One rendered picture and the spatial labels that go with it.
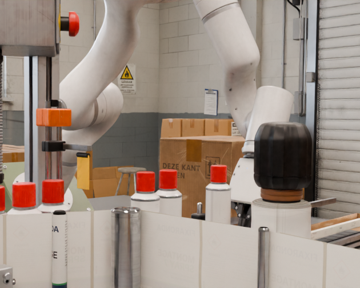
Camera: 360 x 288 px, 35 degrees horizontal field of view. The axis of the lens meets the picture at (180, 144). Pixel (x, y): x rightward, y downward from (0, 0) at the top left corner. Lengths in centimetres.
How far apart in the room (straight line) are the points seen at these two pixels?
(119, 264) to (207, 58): 659
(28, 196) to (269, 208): 34
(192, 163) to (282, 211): 78
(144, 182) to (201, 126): 391
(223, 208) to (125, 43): 52
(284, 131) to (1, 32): 43
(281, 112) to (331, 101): 463
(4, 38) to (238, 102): 64
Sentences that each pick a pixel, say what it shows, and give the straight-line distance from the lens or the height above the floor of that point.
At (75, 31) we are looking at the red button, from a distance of 91.
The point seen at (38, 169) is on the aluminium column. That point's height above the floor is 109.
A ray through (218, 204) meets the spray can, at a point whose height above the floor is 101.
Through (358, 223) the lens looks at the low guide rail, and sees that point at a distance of 160.
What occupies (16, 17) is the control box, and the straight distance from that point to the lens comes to 89.
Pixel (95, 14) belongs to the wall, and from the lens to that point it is 743.
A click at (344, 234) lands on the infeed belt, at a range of 158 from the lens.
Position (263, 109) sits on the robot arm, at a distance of 126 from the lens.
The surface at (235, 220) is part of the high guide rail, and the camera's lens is 128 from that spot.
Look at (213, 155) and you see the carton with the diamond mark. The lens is 152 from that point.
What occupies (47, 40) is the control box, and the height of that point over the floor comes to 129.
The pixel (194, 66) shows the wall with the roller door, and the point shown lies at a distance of 744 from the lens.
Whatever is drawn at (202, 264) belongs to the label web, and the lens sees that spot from 70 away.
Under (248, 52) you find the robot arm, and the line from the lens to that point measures 127.
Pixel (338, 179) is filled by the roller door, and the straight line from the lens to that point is 587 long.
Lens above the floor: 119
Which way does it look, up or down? 3 degrees down
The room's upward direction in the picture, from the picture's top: 1 degrees clockwise
